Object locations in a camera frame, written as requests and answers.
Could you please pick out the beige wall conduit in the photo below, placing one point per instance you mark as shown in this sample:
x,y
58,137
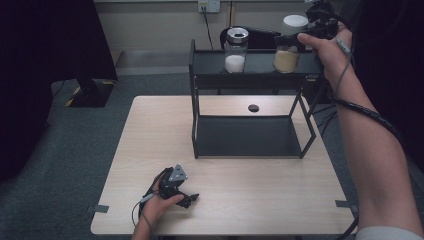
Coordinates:
x,y
230,15

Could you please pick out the white wall socket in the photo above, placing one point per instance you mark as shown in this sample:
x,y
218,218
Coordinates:
x,y
209,5

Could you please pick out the black round table grommet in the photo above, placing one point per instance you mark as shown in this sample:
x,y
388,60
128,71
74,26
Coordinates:
x,y
253,108

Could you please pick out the black stand base, yellow tape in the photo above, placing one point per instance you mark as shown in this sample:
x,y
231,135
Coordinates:
x,y
95,95

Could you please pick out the person's white sleeve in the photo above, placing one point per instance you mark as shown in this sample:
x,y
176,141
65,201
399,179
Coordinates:
x,y
390,234

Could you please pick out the black chair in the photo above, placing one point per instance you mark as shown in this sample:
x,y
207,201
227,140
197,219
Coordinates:
x,y
263,38

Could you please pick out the person's left hand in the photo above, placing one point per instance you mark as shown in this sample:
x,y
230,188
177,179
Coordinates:
x,y
155,210

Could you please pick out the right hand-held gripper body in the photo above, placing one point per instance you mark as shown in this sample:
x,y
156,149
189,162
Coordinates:
x,y
323,20

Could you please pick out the black curtain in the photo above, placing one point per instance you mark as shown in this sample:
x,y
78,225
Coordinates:
x,y
400,66
40,66

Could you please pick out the black metal shelf rack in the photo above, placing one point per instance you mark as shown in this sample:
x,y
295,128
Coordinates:
x,y
246,136

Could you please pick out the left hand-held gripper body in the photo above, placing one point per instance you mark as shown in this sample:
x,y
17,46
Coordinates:
x,y
177,174

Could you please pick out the glass jar with metal lid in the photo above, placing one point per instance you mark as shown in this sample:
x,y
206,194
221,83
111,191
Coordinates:
x,y
235,63

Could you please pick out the grey tape strip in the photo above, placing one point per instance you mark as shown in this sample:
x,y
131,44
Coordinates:
x,y
100,209
345,204

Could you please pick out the person's right hand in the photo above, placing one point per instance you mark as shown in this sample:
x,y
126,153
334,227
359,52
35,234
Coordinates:
x,y
333,56

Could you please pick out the glass jar with white lid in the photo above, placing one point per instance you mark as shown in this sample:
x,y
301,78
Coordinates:
x,y
286,61

